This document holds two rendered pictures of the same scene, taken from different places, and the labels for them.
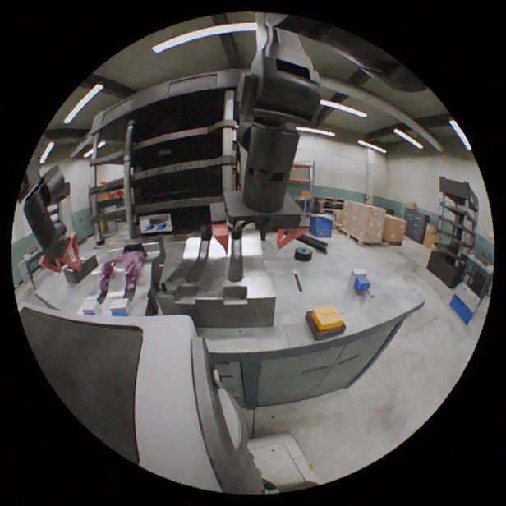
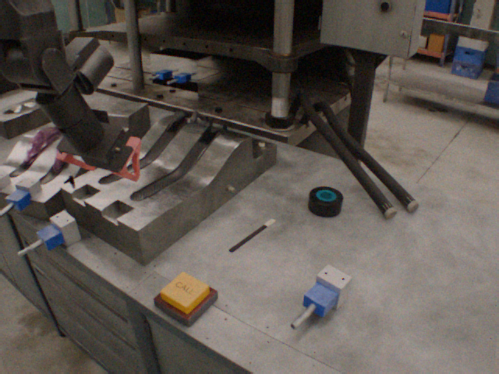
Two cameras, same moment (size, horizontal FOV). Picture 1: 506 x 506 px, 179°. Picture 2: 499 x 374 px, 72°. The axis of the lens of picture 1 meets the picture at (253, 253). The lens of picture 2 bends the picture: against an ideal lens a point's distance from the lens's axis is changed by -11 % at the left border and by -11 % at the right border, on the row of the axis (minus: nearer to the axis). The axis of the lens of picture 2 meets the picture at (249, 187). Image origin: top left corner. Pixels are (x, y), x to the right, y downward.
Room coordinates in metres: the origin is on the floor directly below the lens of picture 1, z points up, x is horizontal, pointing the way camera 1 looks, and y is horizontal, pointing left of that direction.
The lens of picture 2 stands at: (-0.02, -0.52, 1.32)
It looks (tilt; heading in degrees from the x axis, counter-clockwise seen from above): 32 degrees down; 37
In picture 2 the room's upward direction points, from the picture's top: 1 degrees clockwise
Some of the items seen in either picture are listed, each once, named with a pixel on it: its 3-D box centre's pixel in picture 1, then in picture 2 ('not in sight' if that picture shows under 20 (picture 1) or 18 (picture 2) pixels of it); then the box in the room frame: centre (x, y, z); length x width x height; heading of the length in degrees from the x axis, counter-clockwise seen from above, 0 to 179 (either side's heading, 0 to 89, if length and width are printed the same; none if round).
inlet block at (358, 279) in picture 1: (363, 285); (316, 302); (0.38, -0.36, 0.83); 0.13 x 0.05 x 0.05; 176
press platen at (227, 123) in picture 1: (166, 154); not in sight; (1.35, 0.74, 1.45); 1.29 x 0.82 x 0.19; 94
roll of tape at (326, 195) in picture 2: (303, 254); (325, 201); (0.67, -0.22, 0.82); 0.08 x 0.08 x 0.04
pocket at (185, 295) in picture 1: (187, 298); (87, 199); (0.28, 0.14, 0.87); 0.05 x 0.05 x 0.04; 4
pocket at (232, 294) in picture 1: (236, 298); (118, 216); (0.29, 0.04, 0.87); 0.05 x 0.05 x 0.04; 4
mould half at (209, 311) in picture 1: (223, 258); (178, 165); (0.52, 0.10, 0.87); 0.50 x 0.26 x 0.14; 4
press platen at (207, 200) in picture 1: (167, 209); (215, 42); (1.35, 0.74, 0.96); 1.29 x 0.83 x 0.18; 94
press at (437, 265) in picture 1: (459, 232); not in sight; (1.31, -4.50, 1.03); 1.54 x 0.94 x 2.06; 87
